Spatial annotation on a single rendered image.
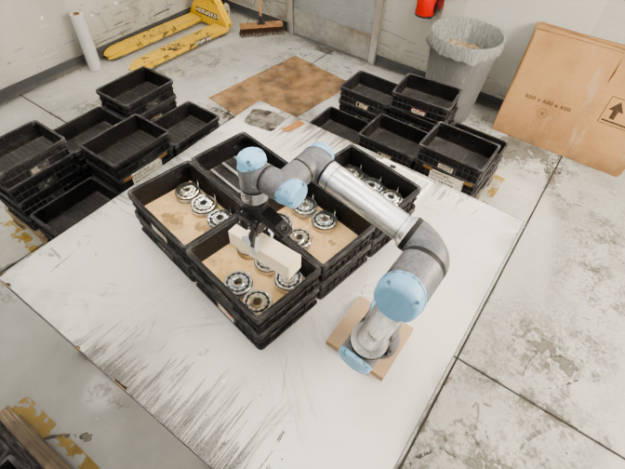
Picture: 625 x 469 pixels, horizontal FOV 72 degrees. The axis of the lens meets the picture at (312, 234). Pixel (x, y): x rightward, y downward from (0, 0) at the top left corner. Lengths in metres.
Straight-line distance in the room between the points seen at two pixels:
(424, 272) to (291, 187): 0.37
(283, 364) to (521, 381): 1.42
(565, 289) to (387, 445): 1.84
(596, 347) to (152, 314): 2.31
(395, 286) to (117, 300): 1.17
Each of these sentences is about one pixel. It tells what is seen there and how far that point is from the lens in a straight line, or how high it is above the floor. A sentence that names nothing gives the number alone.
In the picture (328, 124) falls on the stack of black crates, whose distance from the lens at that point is 3.28.
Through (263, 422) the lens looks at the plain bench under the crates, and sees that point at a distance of 1.52.
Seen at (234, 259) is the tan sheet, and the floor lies 0.83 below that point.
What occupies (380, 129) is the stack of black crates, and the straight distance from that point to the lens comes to 3.09.
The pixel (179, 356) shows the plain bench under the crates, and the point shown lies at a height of 0.70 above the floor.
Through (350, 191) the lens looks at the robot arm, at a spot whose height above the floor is 1.39.
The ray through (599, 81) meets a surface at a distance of 3.92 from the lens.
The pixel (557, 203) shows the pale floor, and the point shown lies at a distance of 3.59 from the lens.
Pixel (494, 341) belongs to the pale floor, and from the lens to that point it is 2.65.
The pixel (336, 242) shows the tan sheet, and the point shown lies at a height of 0.83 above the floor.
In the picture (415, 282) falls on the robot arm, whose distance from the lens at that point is 0.99.
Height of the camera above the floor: 2.15
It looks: 49 degrees down
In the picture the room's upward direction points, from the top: 4 degrees clockwise
